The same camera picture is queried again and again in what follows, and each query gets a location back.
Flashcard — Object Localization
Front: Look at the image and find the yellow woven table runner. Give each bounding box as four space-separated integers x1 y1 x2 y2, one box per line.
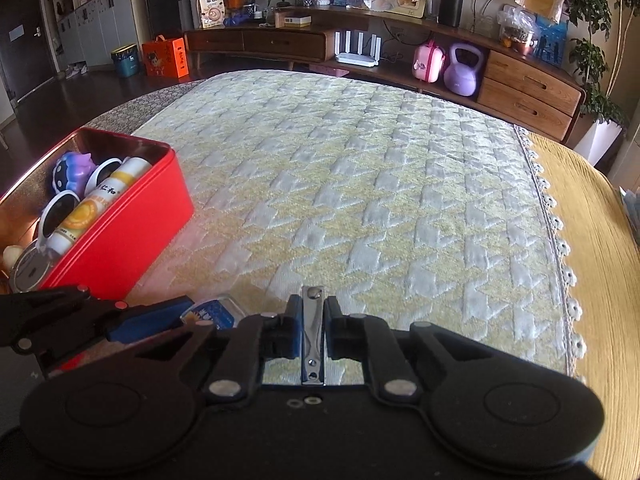
525 130 640 480

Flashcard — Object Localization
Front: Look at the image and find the potted tree white pot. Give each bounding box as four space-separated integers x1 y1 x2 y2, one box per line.
565 0 636 166

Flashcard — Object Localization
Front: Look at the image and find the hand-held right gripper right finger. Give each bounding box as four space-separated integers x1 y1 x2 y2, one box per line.
324 296 506 406

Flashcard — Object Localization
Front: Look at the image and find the wooden TV cabinet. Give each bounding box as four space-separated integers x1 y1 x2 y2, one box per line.
184 5 587 143

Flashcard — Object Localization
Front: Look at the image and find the white brown snack bag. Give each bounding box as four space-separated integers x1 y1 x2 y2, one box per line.
196 0 226 29

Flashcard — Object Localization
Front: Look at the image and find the steel bowl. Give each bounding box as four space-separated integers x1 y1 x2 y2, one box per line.
9 240 60 294

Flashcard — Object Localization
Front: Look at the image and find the clear plastic bag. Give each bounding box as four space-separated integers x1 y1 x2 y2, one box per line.
497 5 536 56

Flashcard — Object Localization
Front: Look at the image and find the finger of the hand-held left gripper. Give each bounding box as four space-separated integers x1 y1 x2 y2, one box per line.
0 285 196 359

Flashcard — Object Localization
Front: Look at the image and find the pink toy case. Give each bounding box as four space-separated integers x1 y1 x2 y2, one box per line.
412 42 447 83

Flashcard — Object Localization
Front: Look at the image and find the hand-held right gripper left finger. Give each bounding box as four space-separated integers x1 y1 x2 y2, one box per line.
120 294 305 407

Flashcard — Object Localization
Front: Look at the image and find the small white box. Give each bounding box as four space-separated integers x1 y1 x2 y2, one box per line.
275 10 312 28

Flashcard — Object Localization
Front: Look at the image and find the purple blue spotted toy figure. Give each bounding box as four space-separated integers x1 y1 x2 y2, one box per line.
51 152 97 196

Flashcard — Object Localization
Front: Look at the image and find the black speaker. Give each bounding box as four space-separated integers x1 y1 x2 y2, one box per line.
439 0 465 28

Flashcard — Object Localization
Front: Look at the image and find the silver nail clipper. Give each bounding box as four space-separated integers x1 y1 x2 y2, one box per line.
300 285 327 386

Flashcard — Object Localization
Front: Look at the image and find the red tin box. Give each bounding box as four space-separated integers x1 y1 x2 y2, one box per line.
0 126 196 302

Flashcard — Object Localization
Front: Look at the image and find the white round cup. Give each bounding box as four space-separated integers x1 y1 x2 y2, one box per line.
39 192 81 239
84 157 124 197

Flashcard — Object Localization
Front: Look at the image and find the purple kettlebell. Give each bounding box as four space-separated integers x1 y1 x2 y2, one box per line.
444 42 483 97

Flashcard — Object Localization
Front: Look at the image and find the white wardrobe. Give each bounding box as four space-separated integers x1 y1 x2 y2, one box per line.
40 0 146 68

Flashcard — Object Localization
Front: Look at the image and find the orange gift box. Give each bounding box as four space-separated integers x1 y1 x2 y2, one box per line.
141 35 188 81

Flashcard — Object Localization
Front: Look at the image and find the black cabinet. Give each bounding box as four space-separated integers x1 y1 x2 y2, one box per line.
143 0 213 41

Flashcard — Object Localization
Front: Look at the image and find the white bottle yellow label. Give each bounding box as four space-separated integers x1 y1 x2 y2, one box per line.
47 156 153 261

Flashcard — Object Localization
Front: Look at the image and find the dark wooden door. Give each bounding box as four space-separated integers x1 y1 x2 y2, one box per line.
0 0 56 103

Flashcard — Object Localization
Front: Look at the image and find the white router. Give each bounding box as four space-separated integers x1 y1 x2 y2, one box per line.
334 30 381 67

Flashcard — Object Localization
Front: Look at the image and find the teal bucket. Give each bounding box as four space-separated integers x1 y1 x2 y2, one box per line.
111 44 140 79

